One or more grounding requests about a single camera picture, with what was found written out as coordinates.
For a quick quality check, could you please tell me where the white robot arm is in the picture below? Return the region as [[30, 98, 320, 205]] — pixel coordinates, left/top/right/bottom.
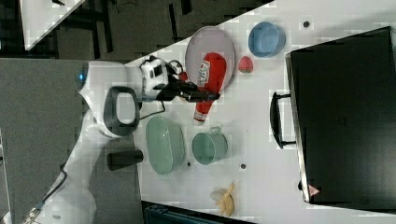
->
[[22, 56, 219, 224]]

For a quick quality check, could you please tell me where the toy peeled banana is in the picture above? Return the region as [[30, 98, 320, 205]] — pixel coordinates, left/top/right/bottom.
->
[[210, 182, 234, 217]]

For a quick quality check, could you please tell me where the green cup with handle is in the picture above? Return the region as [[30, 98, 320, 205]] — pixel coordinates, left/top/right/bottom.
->
[[191, 126, 229, 165]]

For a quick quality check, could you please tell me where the toy strawberry dark red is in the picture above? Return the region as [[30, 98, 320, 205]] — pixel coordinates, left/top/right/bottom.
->
[[179, 72, 188, 81]]

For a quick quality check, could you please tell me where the toy strawberry pink red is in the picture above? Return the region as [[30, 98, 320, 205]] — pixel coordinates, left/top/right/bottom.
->
[[238, 56, 253, 74]]

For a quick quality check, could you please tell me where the silver black toaster oven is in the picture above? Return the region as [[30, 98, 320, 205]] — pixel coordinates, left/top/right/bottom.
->
[[285, 26, 396, 214]]

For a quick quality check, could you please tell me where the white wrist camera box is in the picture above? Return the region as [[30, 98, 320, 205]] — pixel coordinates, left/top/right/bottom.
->
[[139, 55, 169, 101]]

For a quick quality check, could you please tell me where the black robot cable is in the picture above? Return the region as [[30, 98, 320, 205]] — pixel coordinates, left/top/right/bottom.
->
[[138, 59, 185, 121]]

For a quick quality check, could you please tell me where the grey round plate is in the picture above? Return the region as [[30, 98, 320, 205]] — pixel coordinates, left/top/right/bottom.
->
[[185, 26, 235, 90]]

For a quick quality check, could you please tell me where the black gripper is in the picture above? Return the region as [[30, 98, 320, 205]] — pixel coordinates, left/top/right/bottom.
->
[[153, 80, 219, 103]]

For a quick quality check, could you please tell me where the blue cup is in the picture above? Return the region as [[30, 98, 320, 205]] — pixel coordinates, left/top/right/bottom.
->
[[247, 21, 286, 58]]

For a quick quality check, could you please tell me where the red plush ketchup bottle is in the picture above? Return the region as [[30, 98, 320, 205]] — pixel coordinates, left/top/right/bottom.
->
[[193, 52, 227, 126]]

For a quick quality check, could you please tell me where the small black cup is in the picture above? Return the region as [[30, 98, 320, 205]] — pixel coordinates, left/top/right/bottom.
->
[[106, 150, 144, 171]]

